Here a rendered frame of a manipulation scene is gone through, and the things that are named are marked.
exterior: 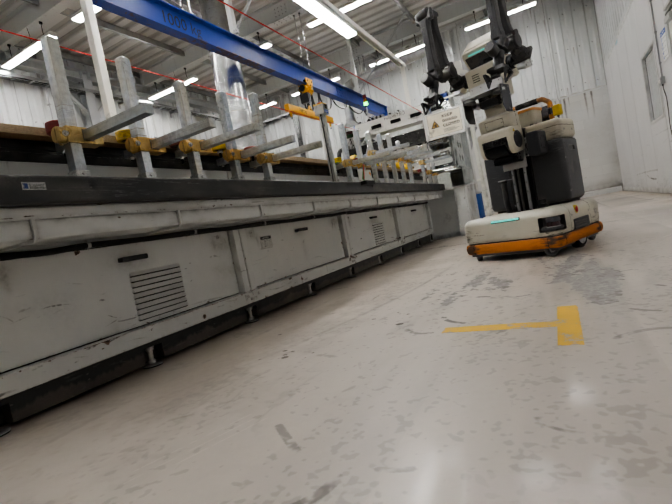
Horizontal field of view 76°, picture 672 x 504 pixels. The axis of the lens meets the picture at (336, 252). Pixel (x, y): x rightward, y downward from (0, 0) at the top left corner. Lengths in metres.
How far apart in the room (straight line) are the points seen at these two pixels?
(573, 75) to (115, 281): 11.44
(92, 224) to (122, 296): 0.40
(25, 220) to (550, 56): 11.76
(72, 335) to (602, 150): 11.43
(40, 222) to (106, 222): 0.20
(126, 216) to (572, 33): 11.63
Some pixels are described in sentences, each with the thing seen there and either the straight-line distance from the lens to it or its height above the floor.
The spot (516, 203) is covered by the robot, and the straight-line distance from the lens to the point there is 3.13.
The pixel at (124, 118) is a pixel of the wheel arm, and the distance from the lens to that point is 1.43.
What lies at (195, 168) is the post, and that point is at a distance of 1.87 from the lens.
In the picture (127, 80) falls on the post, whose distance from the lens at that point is 1.78.
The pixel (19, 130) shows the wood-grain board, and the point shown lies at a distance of 1.69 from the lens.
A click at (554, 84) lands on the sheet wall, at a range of 12.20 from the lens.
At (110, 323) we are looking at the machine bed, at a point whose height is 0.22.
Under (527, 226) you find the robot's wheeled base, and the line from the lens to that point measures 2.80.
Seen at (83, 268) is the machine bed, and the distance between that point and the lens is 1.78.
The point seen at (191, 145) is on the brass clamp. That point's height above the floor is 0.83.
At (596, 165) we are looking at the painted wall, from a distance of 11.99.
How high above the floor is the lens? 0.40
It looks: 3 degrees down
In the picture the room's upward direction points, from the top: 11 degrees counter-clockwise
